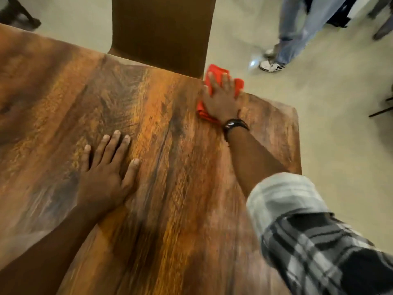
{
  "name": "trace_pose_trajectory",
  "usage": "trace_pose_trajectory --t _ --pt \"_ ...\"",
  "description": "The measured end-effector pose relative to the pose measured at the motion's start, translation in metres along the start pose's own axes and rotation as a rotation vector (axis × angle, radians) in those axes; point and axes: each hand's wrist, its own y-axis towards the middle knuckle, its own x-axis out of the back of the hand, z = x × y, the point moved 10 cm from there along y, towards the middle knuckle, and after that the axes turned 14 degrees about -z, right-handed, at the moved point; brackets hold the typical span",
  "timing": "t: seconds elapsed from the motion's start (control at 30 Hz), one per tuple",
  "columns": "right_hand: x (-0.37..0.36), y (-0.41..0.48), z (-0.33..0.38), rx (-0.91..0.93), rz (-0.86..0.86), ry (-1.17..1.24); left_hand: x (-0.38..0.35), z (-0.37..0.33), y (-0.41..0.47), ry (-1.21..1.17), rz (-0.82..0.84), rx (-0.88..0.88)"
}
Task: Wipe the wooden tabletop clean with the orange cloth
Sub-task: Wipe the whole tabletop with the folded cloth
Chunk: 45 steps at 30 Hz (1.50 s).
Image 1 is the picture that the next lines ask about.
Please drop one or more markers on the red cleaning cloth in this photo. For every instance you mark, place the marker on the red cleaning cloth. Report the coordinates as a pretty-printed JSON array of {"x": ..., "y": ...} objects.
[{"x": 216, "y": 72}]

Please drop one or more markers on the person's right hand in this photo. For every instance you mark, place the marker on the person's right hand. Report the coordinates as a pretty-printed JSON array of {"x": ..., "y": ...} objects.
[{"x": 222, "y": 104}]

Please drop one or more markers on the black bag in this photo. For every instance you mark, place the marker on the black bag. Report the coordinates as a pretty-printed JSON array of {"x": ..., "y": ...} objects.
[{"x": 342, "y": 13}]

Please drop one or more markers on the person's left hand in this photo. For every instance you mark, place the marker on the person's left hand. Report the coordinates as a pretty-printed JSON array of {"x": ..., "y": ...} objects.
[{"x": 101, "y": 184}]

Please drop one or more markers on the black metal leg chair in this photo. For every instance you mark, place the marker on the black metal leg chair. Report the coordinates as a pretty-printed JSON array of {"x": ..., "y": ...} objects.
[{"x": 380, "y": 112}]

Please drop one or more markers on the white sneaker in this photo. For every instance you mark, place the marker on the white sneaker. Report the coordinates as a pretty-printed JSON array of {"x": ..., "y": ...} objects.
[
  {"x": 271, "y": 66},
  {"x": 269, "y": 52}
]

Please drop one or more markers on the person's right forearm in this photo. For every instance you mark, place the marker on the person's right forearm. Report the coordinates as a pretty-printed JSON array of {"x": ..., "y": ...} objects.
[{"x": 251, "y": 162}]

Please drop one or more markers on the person's left forearm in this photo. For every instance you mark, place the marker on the person's left forearm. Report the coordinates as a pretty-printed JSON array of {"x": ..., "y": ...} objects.
[{"x": 40, "y": 261}]

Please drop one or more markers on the wooden table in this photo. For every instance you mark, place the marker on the wooden table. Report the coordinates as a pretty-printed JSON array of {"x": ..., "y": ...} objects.
[{"x": 153, "y": 181}]

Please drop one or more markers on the dark brown chair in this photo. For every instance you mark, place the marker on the dark brown chair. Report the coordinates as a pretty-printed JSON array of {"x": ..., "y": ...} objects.
[{"x": 162, "y": 27}]

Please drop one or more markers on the black white plaid shirt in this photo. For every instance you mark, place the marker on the black white plaid shirt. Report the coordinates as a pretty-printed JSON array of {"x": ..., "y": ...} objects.
[{"x": 307, "y": 242}]

